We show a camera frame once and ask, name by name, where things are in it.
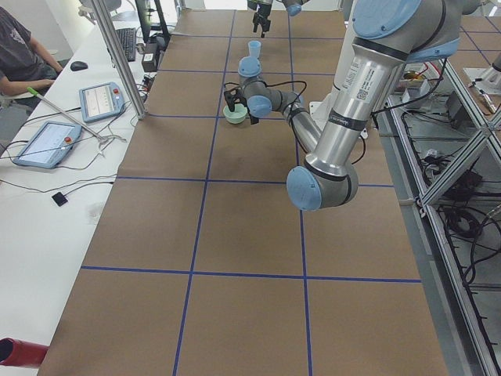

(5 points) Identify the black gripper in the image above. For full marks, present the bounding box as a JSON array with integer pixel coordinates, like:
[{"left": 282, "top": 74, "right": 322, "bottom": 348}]
[
  {"left": 228, "top": 100, "right": 258, "bottom": 125},
  {"left": 247, "top": 0, "right": 273, "bottom": 38}
]

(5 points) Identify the mint green bowl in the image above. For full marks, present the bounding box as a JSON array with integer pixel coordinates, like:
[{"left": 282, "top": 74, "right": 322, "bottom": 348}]
[{"left": 223, "top": 103, "right": 247, "bottom": 125}]

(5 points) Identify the light blue plastic cup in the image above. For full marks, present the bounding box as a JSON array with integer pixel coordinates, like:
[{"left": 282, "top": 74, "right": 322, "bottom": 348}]
[{"left": 247, "top": 40, "right": 261, "bottom": 59}]

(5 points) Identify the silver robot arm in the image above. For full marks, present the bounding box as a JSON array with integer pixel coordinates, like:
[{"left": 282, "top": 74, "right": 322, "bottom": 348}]
[
  {"left": 247, "top": 0, "right": 307, "bottom": 38},
  {"left": 224, "top": 1, "right": 481, "bottom": 211}
]

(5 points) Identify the black power adapter box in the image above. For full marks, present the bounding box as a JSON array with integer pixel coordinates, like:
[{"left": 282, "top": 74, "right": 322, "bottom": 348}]
[{"left": 142, "top": 43, "right": 160, "bottom": 73}]

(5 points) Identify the black keyboard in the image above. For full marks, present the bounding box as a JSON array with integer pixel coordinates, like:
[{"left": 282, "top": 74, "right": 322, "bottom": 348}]
[{"left": 116, "top": 27, "right": 136, "bottom": 62}]

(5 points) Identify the far teach pendant tablet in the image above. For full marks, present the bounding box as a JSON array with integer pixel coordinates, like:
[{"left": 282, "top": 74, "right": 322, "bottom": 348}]
[{"left": 79, "top": 81, "right": 124, "bottom": 123}]

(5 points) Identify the teach pendant tablet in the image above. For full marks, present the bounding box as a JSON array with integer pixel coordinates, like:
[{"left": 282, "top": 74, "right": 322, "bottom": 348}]
[
  {"left": 79, "top": 81, "right": 124, "bottom": 123},
  {"left": 13, "top": 121, "right": 82, "bottom": 169}
]

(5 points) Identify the metal rod green tip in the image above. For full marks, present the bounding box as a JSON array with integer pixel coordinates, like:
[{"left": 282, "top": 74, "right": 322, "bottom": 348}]
[{"left": 27, "top": 86, "right": 126, "bottom": 146}]

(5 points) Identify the black computer mouse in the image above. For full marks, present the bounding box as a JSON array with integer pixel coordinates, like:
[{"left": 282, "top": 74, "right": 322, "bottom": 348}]
[{"left": 70, "top": 61, "right": 88, "bottom": 71}]

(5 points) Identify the near teach pendant tablet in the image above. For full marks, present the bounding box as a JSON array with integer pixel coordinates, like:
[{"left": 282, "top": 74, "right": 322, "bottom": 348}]
[{"left": 13, "top": 121, "right": 82, "bottom": 169}]

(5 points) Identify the small black square pad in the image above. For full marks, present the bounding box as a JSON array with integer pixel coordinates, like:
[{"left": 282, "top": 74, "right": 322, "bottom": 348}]
[{"left": 52, "top": 192, "right": 68, "bottom": 207}]

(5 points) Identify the seated person grey shirt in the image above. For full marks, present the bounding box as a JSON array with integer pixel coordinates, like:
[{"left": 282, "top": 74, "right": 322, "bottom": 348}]
[{"left": 1, "top": 9, "right": 63, "bottom": 96}]

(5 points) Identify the red cylinder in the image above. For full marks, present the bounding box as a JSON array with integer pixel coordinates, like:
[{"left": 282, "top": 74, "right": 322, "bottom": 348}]
[{"left": 1, "top": 338, "right": 49, "bottom": 369}]

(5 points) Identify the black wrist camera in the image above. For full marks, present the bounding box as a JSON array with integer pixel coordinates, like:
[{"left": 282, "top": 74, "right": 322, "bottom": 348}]
[{"left": 224, "top": 87, "right": 247, "bottom": 109}]

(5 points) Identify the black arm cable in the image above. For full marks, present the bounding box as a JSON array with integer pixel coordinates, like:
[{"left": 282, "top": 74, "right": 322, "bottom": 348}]
[{"left": 222, "top": 80, "right": 367, "bottom": 165}]

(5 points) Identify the aluminium frame post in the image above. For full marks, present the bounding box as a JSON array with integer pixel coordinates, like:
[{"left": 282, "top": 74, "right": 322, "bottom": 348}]
[{"left": 90, "top": 0, "right": 146, "bottom": 120}]

